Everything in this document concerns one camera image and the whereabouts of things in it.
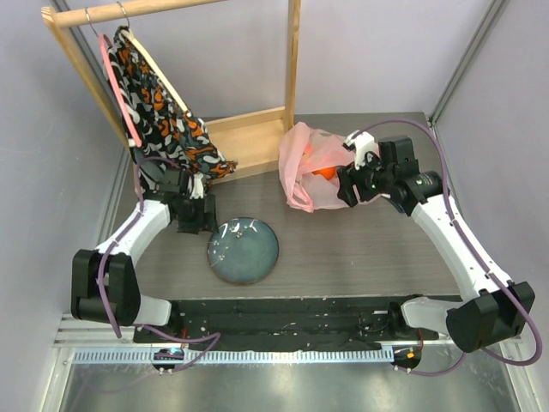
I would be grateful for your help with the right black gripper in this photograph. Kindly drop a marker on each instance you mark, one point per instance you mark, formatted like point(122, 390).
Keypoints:
point(350, 184)

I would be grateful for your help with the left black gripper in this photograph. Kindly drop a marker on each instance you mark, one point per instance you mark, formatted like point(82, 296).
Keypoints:
point(206, 220)

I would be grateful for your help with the fake orange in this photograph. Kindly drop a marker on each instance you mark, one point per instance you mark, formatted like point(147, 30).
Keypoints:
point(328, 172)

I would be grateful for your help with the blue ceramic plate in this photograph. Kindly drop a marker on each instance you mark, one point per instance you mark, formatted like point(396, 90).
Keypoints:
point(243, 251)

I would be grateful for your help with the pink plastic bag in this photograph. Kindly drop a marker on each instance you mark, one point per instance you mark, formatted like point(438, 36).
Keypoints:
point(308, 161)

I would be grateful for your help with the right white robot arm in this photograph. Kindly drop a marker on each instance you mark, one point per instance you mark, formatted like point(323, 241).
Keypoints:
point(492, 306)

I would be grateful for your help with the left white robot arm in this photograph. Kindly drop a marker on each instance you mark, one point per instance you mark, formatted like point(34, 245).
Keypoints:
point(104, 286)

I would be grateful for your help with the wooden clothes rack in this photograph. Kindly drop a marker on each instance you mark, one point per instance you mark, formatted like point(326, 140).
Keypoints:
point(253, 138)

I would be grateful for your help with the patterned black orange garment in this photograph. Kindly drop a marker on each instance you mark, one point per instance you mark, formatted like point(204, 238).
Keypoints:
point(169, 136)

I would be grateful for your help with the wooden clothes hanger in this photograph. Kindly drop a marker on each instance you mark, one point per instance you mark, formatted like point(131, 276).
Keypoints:
point(126, 32)

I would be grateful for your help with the pink clothes hanger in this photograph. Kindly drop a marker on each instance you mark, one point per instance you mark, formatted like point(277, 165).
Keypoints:
point(134, 139)

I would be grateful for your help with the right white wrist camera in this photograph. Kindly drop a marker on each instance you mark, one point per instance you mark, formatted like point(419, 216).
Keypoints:
point(360, 142)

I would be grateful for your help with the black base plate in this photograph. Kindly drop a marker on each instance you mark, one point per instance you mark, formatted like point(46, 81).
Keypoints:
point(295, 324)

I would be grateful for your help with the slotted cable duct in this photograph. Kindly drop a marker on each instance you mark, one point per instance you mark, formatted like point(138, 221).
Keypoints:
point(167, 356)

